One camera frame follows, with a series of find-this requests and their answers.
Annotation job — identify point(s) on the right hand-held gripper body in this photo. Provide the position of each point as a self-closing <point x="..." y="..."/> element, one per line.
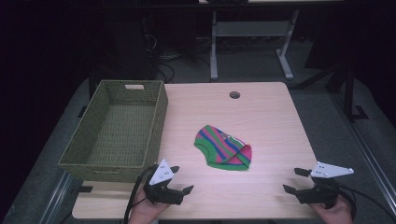
<point x="322" y="188"/>

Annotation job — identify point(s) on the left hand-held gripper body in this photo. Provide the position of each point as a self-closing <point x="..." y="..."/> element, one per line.
<point x="162" y="193"/>

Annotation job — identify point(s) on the striped green pink blue garment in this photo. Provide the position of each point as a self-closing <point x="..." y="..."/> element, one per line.
<point x="224" y="149"/>

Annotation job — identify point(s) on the green woven basket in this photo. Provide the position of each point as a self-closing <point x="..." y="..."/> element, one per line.
<point x="121" y="137"/>

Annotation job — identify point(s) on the person's left hand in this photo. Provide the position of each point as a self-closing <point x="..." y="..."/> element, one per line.
<point x="146" y="208"/>

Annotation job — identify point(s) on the person's right hand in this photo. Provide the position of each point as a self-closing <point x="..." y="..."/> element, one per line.
<point x="333" y="214"/>

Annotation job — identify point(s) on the black metal stand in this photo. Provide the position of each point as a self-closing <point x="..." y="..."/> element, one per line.
<point x="349" y="93"/>

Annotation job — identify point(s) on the aluminium frame rail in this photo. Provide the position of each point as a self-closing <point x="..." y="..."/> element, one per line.
<point x="54" y="202"/>
<point x="364" y="149"/>

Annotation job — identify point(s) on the black table bracket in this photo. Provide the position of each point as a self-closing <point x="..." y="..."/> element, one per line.
<point x="81" y="189"/>

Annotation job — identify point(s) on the grey metal desk frame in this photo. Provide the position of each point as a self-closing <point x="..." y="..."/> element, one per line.
<point x="249" y="29"/>

